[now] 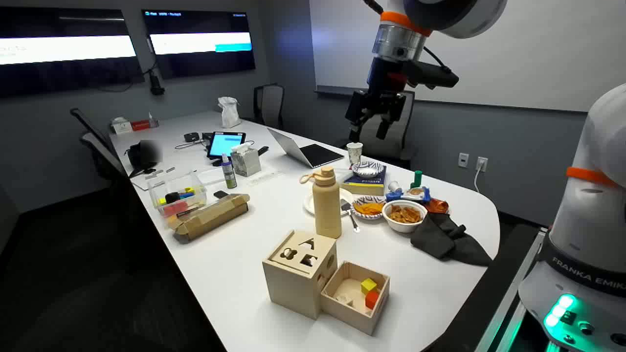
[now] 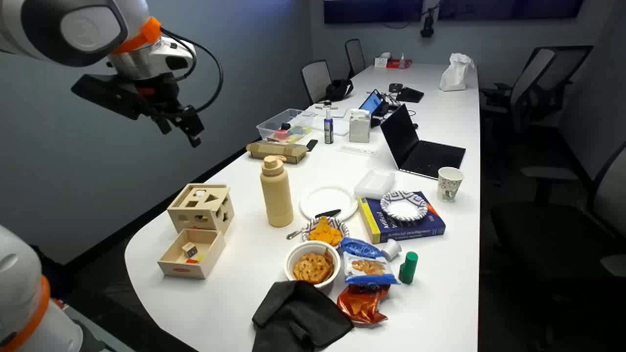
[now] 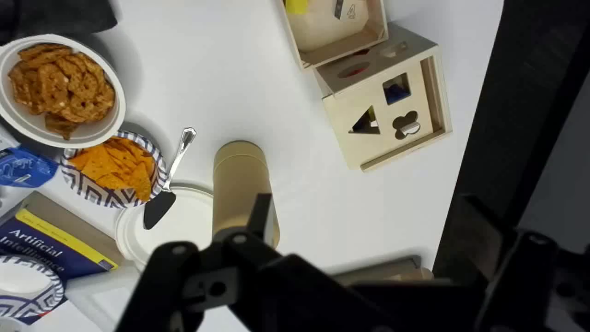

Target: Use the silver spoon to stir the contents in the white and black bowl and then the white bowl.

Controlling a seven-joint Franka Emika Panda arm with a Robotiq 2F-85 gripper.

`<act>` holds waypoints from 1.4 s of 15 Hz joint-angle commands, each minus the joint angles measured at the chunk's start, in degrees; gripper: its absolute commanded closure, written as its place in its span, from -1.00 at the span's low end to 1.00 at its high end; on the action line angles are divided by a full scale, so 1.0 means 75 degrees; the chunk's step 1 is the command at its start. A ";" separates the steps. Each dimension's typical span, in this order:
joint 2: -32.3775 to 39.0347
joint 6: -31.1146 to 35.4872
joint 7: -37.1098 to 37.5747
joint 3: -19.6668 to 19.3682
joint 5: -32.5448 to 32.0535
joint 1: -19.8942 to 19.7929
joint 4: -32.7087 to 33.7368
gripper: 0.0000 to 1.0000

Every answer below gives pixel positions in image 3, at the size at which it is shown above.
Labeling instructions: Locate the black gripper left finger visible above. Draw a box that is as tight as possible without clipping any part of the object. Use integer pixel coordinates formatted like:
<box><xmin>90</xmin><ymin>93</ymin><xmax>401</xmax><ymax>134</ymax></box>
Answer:
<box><xmin>116</xmin><ymin>193</ymin><xmax>274</xmax><ymax>332</ymax></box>

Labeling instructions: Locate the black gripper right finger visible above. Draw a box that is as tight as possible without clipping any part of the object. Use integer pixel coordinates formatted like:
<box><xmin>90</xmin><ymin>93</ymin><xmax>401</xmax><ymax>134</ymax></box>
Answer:
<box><xmin>449</xmin><ymin>193</ymin><xmax>590</xmax><ymax>332</ymax></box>

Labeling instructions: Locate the silver metal spoon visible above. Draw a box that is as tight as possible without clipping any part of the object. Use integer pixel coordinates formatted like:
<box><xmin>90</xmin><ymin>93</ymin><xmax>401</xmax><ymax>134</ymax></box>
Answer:
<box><xmin>141</xmin><ymin>125</ymin><xmax>198</xmax><ymax>230</ymax></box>

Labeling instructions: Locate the patterned paper bowl with chips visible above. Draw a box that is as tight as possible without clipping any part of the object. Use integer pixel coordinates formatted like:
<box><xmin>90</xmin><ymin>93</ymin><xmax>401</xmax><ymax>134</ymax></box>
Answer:
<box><xmin>60</xmin><ymin>128</ymin><xmax>169</xmax><ymax>209</ymax></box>

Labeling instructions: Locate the empty patterned paper bowl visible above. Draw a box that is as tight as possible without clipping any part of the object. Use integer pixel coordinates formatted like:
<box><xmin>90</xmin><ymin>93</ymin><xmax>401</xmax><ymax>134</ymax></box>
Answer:
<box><xmin>0</xmin><ymin>254</ymin><xmax>66</xmax><ymax>326</ymax></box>

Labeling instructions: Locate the white bowl of pretzels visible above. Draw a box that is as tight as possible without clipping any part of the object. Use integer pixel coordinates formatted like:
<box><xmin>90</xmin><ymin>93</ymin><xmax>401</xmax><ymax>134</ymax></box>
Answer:
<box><xmin>0</xmin><ymin>32</ymin><xmax>127</xmax><ymax>150</ymax></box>

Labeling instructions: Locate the white cup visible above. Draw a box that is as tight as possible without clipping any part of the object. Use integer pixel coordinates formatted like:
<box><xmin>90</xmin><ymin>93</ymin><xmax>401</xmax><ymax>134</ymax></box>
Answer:
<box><xmin>112</xmin><ymin>182</ymin><xmax>217</xmax><ymax>272</ymax></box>

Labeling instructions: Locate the clear plastic clamshell container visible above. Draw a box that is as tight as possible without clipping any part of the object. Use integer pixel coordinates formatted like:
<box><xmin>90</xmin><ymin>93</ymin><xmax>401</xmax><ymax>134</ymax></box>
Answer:
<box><xmin>62</xmin><ymin>263</ymin><xmax>149</xmax><ymax>332</ymax></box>

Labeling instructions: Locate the beige water bottle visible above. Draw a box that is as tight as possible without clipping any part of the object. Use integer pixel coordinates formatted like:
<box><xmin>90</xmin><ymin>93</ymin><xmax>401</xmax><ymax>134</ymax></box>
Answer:
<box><xmin>210</xmin><ymin>137</ymin><xmax>281</xmax><ymax>250</ymax></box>

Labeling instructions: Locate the long brown cardboard box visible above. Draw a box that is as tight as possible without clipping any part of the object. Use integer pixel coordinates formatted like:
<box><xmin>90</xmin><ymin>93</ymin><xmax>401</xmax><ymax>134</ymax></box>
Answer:
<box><xmin>329</xmin><ymin>254</ymin><xmax>425</xmax><ymax>287</ymax></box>

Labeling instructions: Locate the blue snack bag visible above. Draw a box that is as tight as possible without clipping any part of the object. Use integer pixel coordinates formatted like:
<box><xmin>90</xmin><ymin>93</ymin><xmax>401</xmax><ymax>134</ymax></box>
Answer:
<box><xmin>0</xmin><ymin>143</ymin><xmax>60</xmax><ymax>189</ymax></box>

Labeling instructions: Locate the wooden shape sorter cube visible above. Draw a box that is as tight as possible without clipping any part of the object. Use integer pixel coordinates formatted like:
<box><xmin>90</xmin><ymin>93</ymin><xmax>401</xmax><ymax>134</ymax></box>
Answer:
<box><xmin>313</xmin><ymin>21</ymin><xmax>453</xmax><ymax>172</ymax></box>

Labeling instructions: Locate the open wooden box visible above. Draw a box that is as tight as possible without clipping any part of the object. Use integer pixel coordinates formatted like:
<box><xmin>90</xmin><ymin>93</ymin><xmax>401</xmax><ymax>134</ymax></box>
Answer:
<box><xmin>278</xmin><ymin>0</ymin><xmax>390</xmax><ymax>69</ymax></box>

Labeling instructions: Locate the black cloth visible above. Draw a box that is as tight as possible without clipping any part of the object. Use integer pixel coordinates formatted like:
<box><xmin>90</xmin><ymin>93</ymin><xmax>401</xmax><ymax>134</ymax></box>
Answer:
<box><xmin>0</xmin><ymin>0</ymin><xmax>117</xmax><ymax>43</ymax></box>

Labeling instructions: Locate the yellow toy block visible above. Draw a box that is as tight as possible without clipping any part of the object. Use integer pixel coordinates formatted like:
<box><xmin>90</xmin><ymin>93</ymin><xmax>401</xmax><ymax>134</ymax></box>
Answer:
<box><xmin>283</xmin><ymin>0</ymin><xmax>311</xmax><ymax>16</ymax></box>

